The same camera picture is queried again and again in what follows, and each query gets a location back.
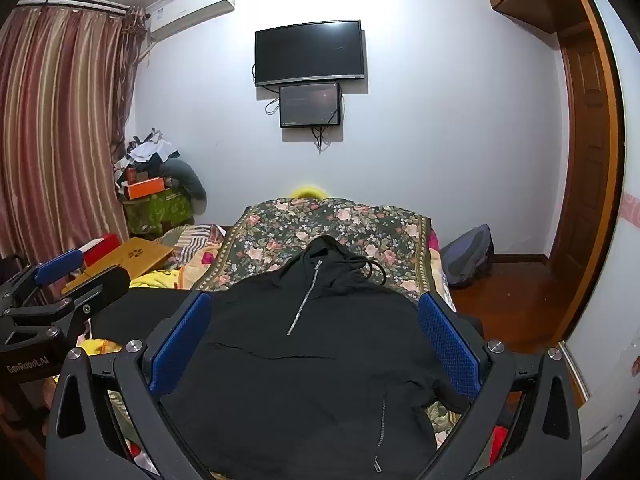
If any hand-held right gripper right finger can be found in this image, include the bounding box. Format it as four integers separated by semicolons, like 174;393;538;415
415;290;584;480

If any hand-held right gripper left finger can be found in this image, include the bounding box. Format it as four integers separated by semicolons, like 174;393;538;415
45;290;221;480

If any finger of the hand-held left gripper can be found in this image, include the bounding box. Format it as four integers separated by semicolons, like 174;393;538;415
0;266;131;357
0;249;84;312

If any black hooded zip jacket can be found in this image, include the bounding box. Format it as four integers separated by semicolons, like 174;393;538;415
92;235;484;480

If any pile of mixed clothes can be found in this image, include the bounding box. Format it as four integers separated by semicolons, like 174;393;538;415
112;127;207;212

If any wooden folding lap desk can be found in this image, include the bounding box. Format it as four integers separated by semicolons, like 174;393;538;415
61;236;174;297

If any red box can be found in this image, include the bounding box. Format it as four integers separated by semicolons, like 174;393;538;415
81;233;121;267

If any yellow cloth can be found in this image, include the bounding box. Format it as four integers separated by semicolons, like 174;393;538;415
129;267;184;290

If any peach printed bedsheet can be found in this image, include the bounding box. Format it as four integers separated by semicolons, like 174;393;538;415
177;230;457;312

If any grey backpack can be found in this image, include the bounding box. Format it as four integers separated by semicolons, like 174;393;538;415
439;224;496;289

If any green patterned cloth cover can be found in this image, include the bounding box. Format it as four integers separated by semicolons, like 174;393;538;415
121;191;195;237

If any striped blanket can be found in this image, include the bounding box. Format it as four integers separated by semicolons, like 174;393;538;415
159;224;227;272

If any orange box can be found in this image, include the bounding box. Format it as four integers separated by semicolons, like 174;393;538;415
125;177;167;200

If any striped red curtain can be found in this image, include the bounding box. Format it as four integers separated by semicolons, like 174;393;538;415
0;6;147;263

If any dark floral blanket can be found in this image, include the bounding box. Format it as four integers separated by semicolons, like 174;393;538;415
192;197;466;451

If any white air conditioner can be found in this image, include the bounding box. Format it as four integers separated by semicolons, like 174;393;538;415
146;0;236;42

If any white curtain rail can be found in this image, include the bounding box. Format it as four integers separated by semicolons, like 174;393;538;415
15;0;132;15

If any small black wall monitor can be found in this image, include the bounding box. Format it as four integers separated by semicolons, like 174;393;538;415
278;82;343;129

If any wall-mounted black television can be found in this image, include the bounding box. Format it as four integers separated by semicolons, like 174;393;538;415
254;20;364;88

